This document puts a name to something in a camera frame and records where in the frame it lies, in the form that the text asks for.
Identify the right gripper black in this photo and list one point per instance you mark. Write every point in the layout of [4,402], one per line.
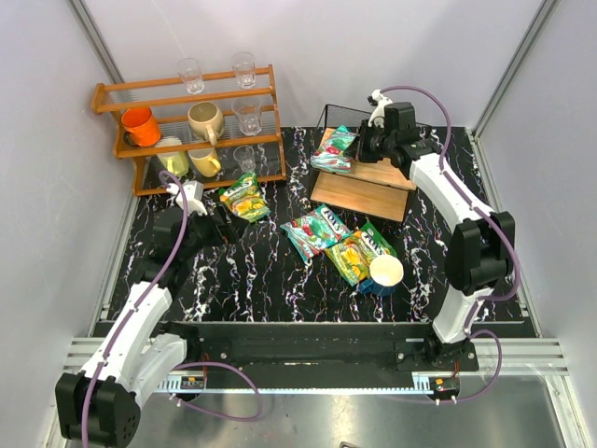
[365,143]

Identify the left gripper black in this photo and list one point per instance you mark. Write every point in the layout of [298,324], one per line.
[223,224]

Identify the green spring tea candy bag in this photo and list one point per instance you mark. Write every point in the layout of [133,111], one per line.
[243,198]

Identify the mint blossom candy bag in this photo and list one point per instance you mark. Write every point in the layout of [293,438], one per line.
[333,154]
[315,232]

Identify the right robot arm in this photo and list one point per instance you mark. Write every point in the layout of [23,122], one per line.
[479,251]

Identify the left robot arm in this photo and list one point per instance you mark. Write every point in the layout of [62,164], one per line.
[102,403]

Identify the clear glass bottom shelf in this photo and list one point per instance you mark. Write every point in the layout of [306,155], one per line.
[245,157]

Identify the clear glass shelf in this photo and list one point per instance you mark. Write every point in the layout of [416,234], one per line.
[247,111]
[245,157]

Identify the clear glass middle shelf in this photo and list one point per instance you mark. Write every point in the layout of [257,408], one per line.
[247,111]

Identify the yellow mug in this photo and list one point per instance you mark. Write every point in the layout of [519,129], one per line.
[205,161]

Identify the pale green mug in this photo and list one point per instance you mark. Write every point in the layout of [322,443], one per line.
[174,162]

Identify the wooden cup rack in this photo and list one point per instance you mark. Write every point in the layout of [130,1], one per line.
[158,121]

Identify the beige mug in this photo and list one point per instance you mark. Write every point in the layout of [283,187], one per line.
[206,121]

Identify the orange mug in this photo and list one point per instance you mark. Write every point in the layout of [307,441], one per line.
[142,126]

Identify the blue mug white inside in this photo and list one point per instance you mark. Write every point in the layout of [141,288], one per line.
[384,273]

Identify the clear glass top left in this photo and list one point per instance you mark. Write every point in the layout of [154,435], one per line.
[190,73]

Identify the clear glass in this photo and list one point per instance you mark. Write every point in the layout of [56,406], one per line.
[190,73]
[244,68]

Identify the clear glass top right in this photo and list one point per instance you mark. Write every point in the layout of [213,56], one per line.
[244,68]

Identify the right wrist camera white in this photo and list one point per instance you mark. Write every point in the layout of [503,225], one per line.
[379,101]

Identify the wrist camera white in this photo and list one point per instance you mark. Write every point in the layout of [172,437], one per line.
[191,192]
[379,101]

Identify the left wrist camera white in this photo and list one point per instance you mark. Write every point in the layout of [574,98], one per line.
[191,192]

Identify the black wire wooden shelf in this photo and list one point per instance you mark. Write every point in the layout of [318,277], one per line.
[374,189]

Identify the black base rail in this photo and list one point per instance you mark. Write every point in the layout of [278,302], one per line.
[404,346]

